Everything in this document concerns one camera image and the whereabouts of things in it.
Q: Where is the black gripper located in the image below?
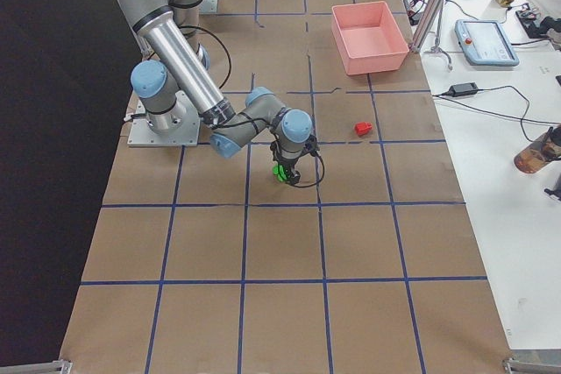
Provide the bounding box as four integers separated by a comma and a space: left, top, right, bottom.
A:
269, 141, 319, 187

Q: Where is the red block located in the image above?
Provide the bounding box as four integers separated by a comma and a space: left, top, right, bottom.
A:
354, 122, 373, 137

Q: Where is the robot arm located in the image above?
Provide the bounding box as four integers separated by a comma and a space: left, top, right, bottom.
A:
118, 0, 318, 188

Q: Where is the pink plastic box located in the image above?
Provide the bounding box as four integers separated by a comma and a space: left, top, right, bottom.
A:
331, 1, 409, 75

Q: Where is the brown paper mat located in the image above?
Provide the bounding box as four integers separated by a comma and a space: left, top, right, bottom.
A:
60, 0, 508, 373

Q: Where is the black power adapter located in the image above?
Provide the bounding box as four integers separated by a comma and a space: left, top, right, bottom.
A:
447, 82, 479, 97

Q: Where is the teach pendant tablet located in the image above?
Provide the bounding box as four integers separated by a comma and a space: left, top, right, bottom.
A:
454, 19, 520, 67

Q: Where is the amber drink bottle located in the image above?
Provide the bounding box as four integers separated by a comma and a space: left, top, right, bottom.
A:
514, 125, 560, 173

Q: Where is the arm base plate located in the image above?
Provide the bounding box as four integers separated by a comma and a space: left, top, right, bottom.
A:
127, 90, 201, 147

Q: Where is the aluminium frame post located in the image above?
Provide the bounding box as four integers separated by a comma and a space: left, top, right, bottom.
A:
410, 0, 465, 53

